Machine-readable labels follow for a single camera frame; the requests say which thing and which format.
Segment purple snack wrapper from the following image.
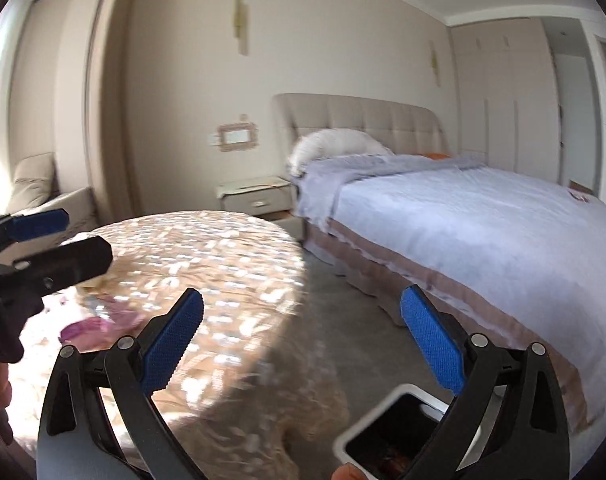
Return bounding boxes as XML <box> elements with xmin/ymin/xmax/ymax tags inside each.
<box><xmin>59</xmin><ymin>295</ymin><xmax>148</xmax><ymax>352</ymax></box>

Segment white trash bin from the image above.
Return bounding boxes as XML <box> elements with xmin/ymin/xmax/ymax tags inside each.
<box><xmin>332</xmin><ymin>382</ymin><xmax>507</xmax><ymax>480</ymax></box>

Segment person's right hand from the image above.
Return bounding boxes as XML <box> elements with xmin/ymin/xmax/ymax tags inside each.
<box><xmin>331</xmin><ymin>464</ymin><xmax>367</xmax><ymax>480</ymax></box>

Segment beige cushion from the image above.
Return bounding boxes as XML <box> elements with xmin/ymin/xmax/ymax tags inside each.
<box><xmin>6</xmin><ymin>153</ymin><xmax>56</xmax><ymax>214</ymax></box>

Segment beige window seat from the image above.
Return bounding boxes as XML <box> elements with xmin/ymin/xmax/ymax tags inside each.
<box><xmin>0</xmin><ymin>185</ymin><xmax>100</xmax><ymax>261</ymax></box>

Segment floral embroidered tablecloth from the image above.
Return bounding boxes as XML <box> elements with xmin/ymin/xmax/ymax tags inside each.
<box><xmin>9</xmin><ymin>210</ymin><xmax>348</xmax><ymax>479</ymax></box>

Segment bed with lavender cover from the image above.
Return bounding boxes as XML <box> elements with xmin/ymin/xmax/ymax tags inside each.
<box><xmin>286</xmin><ymin>152</ymin><xmax>606</xmax><ymax>476</ymax></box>

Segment white bedside nightstand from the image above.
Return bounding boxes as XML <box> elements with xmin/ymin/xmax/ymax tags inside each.
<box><xmin>216</xmin><ymin>177</ymin><xmax>305</xmax><ymax>242</ymax></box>

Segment beige tufted headboard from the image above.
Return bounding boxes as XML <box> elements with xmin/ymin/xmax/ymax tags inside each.
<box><xmin>271</xmin><ymin>93</ymin><xmax>452</xmax><ymax>156</ymax></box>

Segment beige wardrobe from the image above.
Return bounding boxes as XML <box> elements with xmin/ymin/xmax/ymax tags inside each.
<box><xmin>450</xmin><ymin>18</ymin><xmax>561</xmax><ymax>183</ymax></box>

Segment white pillow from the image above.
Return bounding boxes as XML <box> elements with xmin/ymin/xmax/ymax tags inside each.
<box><xmin>286</xmin><ymin>128</ymin><xmax>393</xmax><ymax>177</ymax></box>

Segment framed wall switch plate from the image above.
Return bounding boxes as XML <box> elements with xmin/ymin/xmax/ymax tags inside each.
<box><xmin>208</xmin><ymin>114</ymin><xmax>258</xmax><ymax>152</ymax></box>

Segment gold wall sconce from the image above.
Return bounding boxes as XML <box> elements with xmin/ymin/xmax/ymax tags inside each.
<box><xmin>232</xmin><ymin>0</ymin><xmax>248</xmax><ymax>55</ymax></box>
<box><xmin>429</xmin><ymin>40</ymin><xmax>440</xmax><ymax>88</ymax></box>

